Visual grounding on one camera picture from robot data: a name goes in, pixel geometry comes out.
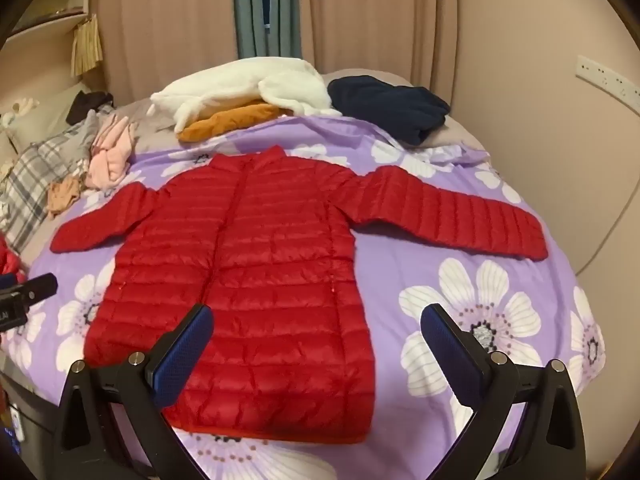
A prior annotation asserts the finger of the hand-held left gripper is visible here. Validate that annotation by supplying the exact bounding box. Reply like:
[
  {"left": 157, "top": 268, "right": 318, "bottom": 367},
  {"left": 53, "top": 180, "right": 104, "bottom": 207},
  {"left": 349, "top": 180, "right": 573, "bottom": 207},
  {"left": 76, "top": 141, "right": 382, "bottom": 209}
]
[{"left": 14, "top": 273, "right": 59, "bottom": 307}]

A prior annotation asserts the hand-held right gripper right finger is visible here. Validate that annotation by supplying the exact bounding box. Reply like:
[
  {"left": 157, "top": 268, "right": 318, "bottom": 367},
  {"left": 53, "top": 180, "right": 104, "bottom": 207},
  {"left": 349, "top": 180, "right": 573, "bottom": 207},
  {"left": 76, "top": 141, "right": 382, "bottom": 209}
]
[{"left": 420, "top": 303, "right": 588, "bottom": 480}]

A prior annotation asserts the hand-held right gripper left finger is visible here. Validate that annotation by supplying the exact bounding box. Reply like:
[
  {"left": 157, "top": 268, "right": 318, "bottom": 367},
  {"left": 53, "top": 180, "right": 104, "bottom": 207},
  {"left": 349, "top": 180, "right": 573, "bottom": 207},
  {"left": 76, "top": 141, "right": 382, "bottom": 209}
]
[{"left": 52, "top": 304, "right": 216, "bottom": 480}]

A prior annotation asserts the red puffer jacket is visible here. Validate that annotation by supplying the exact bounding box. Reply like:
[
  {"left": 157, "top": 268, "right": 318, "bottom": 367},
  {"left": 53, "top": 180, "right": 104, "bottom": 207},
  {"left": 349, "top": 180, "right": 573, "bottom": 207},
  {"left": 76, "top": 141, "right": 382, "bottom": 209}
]
[{"left": 50, "top": 146, "right": 548, "bottom": 445}]

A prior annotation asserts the red cloth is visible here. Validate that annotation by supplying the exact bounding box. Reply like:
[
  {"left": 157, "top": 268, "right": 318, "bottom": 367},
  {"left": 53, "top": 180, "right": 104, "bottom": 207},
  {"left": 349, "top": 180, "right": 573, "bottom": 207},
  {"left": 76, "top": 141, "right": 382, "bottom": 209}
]
[{"left": 0, "top": 234, "right": 28, "bottom": 286}]

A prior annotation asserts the purple floral bedsheet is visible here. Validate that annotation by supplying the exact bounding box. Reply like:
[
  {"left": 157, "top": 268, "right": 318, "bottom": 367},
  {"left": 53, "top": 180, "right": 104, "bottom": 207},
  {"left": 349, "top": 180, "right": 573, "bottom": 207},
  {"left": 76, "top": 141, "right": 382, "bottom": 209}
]
[{"left": 0, "top": 112, "right": 608, "bottom": 480}]

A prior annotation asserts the small beige cloth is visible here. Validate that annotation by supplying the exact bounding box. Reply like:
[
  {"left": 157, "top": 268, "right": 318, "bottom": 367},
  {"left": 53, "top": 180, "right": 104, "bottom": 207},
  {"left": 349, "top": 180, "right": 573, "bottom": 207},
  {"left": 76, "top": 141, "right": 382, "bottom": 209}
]
[{"left": 46, "top": 177, "right": 83, "bottom": 218}]

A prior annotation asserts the dark plastic bin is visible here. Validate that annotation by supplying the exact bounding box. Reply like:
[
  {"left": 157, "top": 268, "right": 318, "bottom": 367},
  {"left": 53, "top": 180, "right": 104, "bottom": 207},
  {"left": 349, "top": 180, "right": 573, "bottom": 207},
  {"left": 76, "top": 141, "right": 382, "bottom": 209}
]
[{"left": 0, "top": 375, "right": 66, "bottom": 480}]

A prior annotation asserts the pink garment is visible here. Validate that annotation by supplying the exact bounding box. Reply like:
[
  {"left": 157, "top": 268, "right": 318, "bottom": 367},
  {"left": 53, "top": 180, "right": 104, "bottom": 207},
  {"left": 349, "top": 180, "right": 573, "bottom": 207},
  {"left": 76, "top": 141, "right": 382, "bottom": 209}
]
[{"left": 85, "top": 114, "right": 138, "bottom": 191}]

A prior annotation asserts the cream plush toy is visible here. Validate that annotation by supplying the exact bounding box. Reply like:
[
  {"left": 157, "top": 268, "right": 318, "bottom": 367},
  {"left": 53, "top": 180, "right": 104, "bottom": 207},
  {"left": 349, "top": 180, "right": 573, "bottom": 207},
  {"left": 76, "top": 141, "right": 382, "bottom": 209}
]
[{"left": 0, "top": 97, "right": 41, "bottom": 130}]

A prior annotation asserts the dark cloth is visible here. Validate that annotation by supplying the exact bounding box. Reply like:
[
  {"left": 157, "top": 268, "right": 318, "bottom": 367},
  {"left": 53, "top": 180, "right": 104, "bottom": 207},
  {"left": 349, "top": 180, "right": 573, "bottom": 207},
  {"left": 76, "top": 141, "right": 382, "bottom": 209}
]
[{"left": 66, "top": 91, "right": 115, "bottom": 123}]

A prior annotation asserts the orange garment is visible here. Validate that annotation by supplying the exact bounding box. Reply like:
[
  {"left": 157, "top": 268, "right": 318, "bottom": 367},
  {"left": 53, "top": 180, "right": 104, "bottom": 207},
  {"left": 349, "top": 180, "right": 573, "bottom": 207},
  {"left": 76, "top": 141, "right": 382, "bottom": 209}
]
[{"left": 177, "top": 101, "right": 293, "bottom": 143}]

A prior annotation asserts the beige hanging tassel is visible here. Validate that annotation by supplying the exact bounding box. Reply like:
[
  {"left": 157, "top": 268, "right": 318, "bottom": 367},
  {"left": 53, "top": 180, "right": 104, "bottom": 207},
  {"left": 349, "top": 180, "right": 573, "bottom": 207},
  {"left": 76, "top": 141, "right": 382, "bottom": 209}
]
[{"left": 71, "top": 14, "right": 104, "bottom": 77}]

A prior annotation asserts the navy fleece garment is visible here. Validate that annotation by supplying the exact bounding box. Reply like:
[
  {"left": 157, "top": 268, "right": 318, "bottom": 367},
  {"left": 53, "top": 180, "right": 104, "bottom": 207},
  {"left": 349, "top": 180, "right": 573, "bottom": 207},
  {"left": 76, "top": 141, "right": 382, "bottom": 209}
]
[{"left": 327, "top": 75, "right": 451, "bottom": 146}]

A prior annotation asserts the white fleece garment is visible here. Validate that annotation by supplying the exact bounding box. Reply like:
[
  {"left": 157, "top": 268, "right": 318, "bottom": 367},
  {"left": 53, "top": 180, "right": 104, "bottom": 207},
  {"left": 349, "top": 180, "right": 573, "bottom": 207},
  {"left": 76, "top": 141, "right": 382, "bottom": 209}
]
[{"left": 149, "top": 56, "right": 343, "bottom": 134}]

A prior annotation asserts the beige curtain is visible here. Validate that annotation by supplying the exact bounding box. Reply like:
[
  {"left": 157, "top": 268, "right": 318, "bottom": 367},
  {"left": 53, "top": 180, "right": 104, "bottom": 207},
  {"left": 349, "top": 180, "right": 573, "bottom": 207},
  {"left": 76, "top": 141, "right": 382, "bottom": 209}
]
[
  {"left": 300, "top": 0, "right": 458, "bottom": 106},
  {"left": 95, "top": 0, "right": 241, "bottom": 97}
]

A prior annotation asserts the white power strip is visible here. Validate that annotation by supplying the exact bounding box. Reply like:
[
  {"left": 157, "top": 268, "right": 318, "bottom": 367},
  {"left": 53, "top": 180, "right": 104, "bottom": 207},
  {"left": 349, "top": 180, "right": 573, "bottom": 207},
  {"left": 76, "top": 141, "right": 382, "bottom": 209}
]
[{"left": 576, "top": 55, "right": 640, "bottom": 103}]

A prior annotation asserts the teal curtain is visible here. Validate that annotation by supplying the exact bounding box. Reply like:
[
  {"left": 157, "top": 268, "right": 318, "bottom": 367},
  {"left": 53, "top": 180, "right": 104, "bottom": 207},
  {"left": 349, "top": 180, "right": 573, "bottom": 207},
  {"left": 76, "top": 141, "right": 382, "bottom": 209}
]
[{"left": 234, "top": 0, "right": 305, "bottom": 60}]

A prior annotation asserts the white cable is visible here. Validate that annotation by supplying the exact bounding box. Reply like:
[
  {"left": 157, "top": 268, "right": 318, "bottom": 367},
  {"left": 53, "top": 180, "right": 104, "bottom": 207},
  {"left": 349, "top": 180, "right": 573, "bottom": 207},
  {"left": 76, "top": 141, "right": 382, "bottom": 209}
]
[{"left": 574, "top": 160, "right": 640, "bottom": 277}]

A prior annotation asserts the white wall shelf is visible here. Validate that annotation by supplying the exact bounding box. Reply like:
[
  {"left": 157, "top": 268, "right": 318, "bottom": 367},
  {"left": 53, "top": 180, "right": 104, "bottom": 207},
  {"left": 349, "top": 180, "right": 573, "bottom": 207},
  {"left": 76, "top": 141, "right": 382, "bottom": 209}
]
[{"left": 0, "top": 0, "right": 96, "bottom": 51}]

